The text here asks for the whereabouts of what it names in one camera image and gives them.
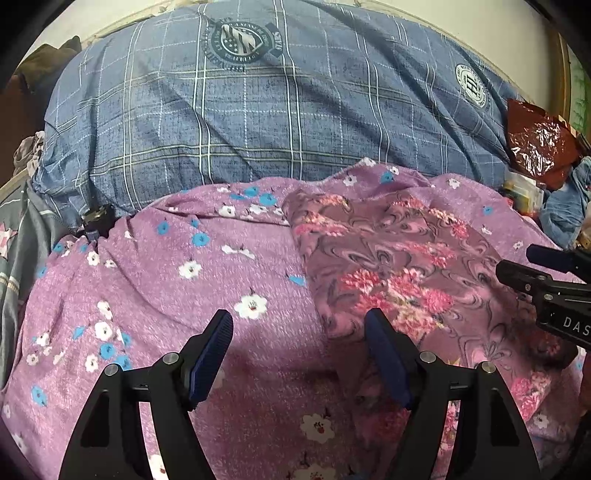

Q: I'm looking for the red plastic bag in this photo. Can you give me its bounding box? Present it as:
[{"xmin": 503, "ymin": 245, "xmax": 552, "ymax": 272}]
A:
[{"xmin": 506, "ymin": 98, "xmax": 583, "ymax": 191}]

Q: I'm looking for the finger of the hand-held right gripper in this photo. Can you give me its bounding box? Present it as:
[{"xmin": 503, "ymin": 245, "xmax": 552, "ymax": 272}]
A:
[
  {"xmin": 496, "ymin": 260, "xmax": 561, "ymax": 302},
  {"xmin": 526, "ymin": 244, "xmax": 591, "ymax": 283}
]

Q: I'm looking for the blue plaid quilt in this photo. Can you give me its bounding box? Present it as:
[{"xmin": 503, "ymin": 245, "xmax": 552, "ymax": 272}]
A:
[{"xmin": 32, "ymin": 0, "xmax": 525, "ymax": 220}]

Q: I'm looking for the blue crumpled cloth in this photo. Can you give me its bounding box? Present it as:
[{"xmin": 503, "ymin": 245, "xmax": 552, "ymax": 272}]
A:
[{"xmin": 540, "ymin": 156, "xmax": 591, "ymax": 252}]

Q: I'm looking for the dark pink floral garment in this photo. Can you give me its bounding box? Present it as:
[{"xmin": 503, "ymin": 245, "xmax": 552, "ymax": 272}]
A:
[{"xmin": 281, "ymin": 191, "xmax": 580, "ymax": 480}]

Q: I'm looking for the purple flowered bedsheet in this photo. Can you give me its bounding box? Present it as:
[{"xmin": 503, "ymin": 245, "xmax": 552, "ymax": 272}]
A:
[{"xmin": 0, "ymin": 157, "xmax": 587, "ymax": 480}]

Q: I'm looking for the golden wooden frame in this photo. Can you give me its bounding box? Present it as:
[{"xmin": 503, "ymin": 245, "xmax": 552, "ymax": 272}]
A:
[{"xmin": 531, "ymin": 21, "xmax": 575, "ymax": 125}]

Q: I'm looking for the small black object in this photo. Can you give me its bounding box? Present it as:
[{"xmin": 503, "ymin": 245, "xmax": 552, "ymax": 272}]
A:
[{"xmin": 81, "ymin": 204, "xmax": 116, "ymax": 238}]

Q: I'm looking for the brown cloth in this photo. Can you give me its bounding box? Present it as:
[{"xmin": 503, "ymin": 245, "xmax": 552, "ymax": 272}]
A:
[{"xmin": 9, "ymin": 36, "xmax": 83, "ymax": 95}]

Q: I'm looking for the grey patterned cloth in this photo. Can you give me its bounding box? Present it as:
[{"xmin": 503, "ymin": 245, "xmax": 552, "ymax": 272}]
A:
[{"xmin": 0, "ymin": 178, "xmax": 75, "ymax": 384}]

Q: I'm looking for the pile of colourful packets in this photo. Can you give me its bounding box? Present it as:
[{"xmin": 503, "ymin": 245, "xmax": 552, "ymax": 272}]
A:
[{"xmin": 501, "ymin": 167, "xmax": 552, "ymax": 217}]

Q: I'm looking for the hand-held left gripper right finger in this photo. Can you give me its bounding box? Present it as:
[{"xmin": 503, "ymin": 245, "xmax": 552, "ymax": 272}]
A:
[{"xmin": 365, "ymin": 308, "xmax": 541, "ymax": 480}]

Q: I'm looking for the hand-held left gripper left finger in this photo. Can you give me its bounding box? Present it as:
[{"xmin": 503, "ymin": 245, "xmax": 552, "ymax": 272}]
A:
[{"xmin": 58, "ymin": 309, "xmax": 235, "ymax": 480}]

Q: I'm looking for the crumpled pale clothes pile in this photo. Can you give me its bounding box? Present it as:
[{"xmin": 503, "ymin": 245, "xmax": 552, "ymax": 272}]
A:
[{"xmin": 11, "ymin": 130, "xmax": 47, "ymax": 178}]

